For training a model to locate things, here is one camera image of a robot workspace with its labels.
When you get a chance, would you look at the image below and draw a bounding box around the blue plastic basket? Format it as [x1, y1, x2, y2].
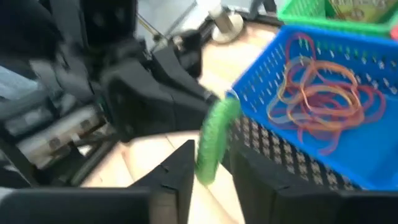
[231, 24, 398, 191]

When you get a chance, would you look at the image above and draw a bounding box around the green blue crayon box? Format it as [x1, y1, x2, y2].
[325, 0, 398, 24]

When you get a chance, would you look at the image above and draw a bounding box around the black perforated metal stand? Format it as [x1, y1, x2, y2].
[226, 114, 361, 192]

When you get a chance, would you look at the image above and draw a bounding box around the orange rubber band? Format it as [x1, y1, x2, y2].
[289, 60, 364, 131]

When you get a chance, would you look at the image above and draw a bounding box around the green plastic basket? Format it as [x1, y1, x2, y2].
[276, 0, 398, 38]

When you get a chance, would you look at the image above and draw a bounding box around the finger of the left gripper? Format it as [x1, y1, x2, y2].
[151, 45, 219, 104]
[173, 92, 216, 132]

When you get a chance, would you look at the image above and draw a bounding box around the white bulb brass lamp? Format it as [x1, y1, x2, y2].
[207, 2, 245, 44]

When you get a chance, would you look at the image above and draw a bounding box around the yellow rubber band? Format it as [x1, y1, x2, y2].
[266, 55, 313, 125]

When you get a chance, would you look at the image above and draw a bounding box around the green coil wristband keyring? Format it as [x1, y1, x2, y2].
[195, 96, 243, 187]

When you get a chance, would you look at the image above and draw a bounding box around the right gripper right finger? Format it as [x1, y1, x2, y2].
[229, 147, 312, 224]

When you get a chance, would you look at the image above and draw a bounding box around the pile of coloured rubber bands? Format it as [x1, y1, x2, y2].
[284, 32, 388, 156]

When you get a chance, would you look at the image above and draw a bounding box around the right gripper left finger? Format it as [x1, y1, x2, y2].
[128, 139, 196, 224]

